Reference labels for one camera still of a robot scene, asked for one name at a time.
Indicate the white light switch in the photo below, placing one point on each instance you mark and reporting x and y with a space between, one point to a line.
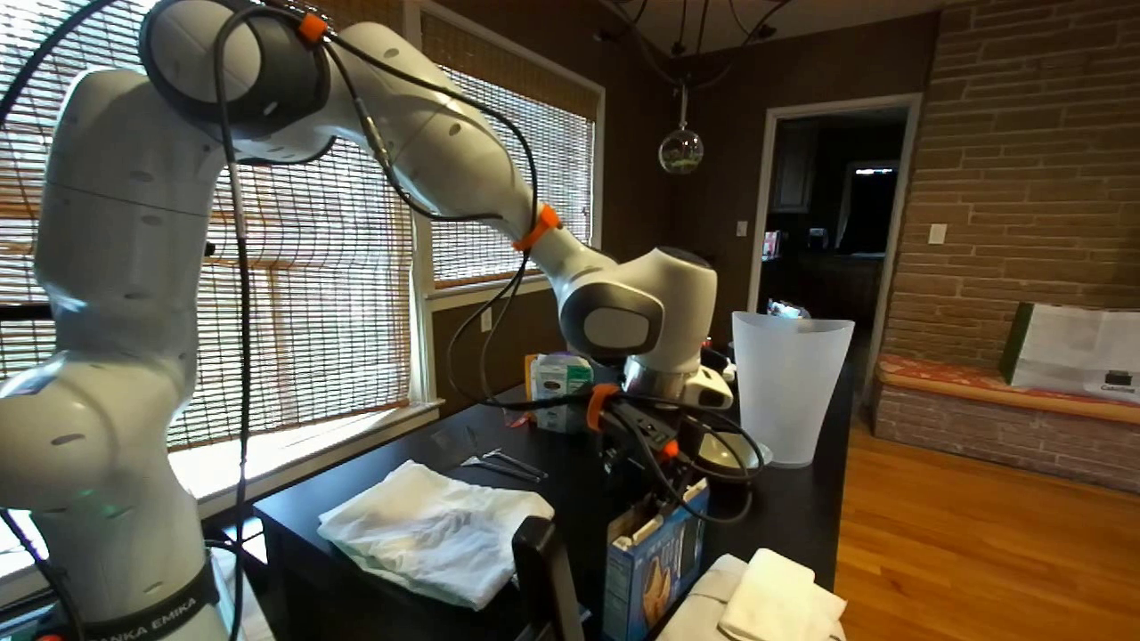
939 233
744 227

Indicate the small bamboo window blind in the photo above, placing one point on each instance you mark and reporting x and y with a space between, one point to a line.
556 145

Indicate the hanging glass globe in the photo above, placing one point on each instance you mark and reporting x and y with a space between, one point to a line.
683 150

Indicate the white translucent bin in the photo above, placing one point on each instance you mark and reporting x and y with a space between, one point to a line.
789 393

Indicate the large bamboo window blind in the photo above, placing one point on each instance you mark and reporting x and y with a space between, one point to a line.
321 334

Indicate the blue fruit bar box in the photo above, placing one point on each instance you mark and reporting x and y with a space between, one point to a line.
654 582

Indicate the white door frame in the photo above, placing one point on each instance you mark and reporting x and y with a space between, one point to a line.
759 202

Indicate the small grey bowl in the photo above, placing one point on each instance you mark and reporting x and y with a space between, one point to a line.
730 450

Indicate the small black item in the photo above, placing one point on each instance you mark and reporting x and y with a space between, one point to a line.
1116 378

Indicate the black plastic bin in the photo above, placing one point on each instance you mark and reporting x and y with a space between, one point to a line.
628 486

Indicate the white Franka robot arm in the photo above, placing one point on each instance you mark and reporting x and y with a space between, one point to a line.
121 237

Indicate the white wall outlet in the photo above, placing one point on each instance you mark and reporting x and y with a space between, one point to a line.
485 320

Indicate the white folded cloth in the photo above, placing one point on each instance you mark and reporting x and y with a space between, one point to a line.
428 537

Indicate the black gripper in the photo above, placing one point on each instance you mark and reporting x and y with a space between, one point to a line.
637 430

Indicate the green white snack pouch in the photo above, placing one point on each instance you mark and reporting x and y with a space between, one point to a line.
553 378

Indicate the white paper napkin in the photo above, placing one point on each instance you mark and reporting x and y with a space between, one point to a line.
771 600

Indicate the brick hearth ledge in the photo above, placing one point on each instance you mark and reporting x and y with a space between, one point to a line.
985 440

